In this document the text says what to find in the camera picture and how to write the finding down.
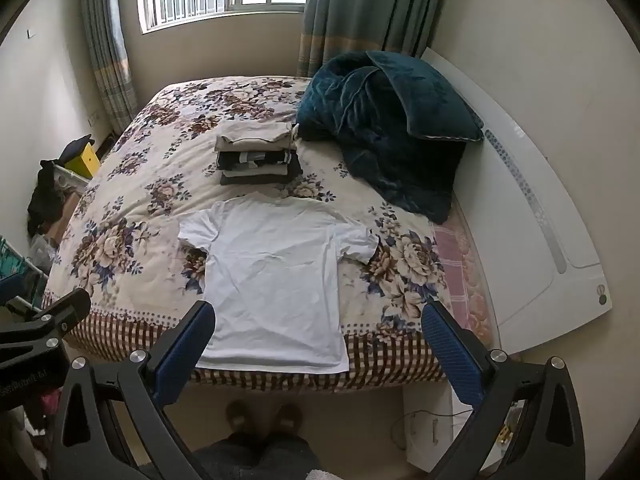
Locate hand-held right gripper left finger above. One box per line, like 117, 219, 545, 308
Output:
47, 300, 217, 480

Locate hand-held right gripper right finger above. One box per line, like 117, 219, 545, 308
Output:
421, 301, 587, 480

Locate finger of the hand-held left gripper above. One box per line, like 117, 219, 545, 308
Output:
0, 287, 92, 358

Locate white t-shirt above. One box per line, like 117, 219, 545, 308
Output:
177, 192, 380, 375

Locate stack of folded clothes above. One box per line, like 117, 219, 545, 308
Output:
214, 121, 297, 154
219, 166, 303, 187

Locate clear plastic bag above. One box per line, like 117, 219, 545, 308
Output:
27, 234, 57, 273

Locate white bedside cabinet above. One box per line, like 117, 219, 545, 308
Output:
401, 382, 531, 472

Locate brown slipper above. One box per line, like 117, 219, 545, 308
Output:
225, 400, 252, 433
276, 403, 305, 436

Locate pink patterned mattress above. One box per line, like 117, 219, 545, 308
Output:
431, 207, 501, 343

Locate cardboard box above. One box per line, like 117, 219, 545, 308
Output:
47, 191, 83, 251

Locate black cloth pile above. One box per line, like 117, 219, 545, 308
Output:
26, 159, 68, 237

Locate floral fleece blanket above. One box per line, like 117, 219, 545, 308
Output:
41, 76, 453, 393

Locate person's legs in dark trousers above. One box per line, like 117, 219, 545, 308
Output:
192, 431, 321, 480

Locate yellow box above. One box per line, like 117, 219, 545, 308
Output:
64, 141, 99, 180

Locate white bed headboard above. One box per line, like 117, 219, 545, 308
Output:
419, 47, 613, 356

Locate black white printed folded garment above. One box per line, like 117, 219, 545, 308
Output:
216, 149, 301, 172

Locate dark teal garment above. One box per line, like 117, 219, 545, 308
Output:
295, 51, 485, 226

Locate teal curtain with beige band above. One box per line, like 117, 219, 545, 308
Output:
80, 0, 138, 133
296, 0, 450, 78

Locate white wire rack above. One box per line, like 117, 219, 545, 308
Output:
0, 234, 51, 318

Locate thin white cable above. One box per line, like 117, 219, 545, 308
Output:
390, 410, 473, 453

